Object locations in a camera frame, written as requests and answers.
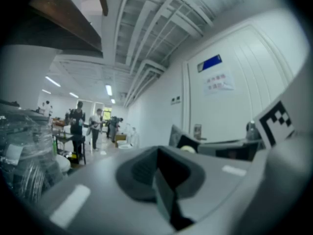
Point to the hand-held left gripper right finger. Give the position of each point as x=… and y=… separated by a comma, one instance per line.
x=220, y=185

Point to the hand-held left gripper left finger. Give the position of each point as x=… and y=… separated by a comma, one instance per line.
x=102, y=180

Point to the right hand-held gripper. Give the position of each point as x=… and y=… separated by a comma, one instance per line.
x=281, y=180

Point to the white toilet bowl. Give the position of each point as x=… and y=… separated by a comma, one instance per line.
x=63, y=164
x=125, y=146

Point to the cardboard box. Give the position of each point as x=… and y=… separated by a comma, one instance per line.
x=120, y=139

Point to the pale round roll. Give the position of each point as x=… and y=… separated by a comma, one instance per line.
x=188, y=149

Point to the black table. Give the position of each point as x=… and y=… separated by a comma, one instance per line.
x=73, y=138

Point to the gray rounded bottle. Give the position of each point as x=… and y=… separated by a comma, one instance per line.
x=251, y=130

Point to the green bottle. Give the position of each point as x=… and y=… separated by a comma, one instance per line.
x=54, y=144

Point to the clear plastic-wrapped bundle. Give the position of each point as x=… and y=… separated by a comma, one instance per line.
x=27, y=155

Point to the white door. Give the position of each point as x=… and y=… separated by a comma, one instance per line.
x=244, y=106

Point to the white paper notice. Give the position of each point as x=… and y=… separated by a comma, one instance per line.
x=218, y=82

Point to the white ceiling pipes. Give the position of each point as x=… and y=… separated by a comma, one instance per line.
x=144, y=79

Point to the blue door sign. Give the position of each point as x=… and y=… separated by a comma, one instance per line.
x=210, y=63

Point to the dark wooden beam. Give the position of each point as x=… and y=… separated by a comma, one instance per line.
x=63, y=16

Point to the white wall switch panel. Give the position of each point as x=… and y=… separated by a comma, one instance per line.
x=175, y=100

